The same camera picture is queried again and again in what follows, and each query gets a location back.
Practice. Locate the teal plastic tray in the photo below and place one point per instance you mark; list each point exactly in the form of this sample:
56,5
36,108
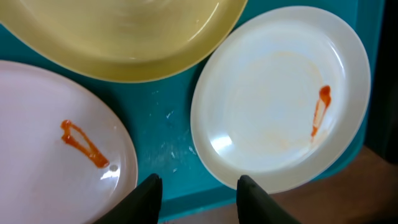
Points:
157,114

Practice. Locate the black water tray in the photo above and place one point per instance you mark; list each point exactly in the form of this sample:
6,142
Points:
381,134

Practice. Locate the yellow-green plate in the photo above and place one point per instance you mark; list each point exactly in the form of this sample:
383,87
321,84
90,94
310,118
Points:
124,41

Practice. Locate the white plate with ketchup left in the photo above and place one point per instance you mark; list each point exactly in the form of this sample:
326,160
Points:
65,155

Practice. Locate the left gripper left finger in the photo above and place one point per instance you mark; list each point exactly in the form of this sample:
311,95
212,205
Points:
141,206

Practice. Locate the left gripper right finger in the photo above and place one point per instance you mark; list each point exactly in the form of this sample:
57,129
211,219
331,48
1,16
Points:
255,206

